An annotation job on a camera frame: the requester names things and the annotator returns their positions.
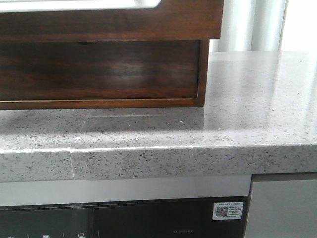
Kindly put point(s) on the wooden drawer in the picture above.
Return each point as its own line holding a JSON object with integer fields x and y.
{"x": 170, "y": 20}
{"x": 99, "y": 73}

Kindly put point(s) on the dark wooden drawer cabinet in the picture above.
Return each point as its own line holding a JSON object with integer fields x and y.
{"x": 203, "y": 74}

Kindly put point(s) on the black built-in appliance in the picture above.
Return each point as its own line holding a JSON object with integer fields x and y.
{"x": 161, "y": 218}

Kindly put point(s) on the white QR code sticker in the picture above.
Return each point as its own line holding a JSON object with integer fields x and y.
{"x": 227, "y": 210}

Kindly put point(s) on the white grey curtain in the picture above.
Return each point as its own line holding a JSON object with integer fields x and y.
{"x": 251, "y": 25}

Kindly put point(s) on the grey cabinet door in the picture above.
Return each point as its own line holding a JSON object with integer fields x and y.
{"x": 283, "y": 206}

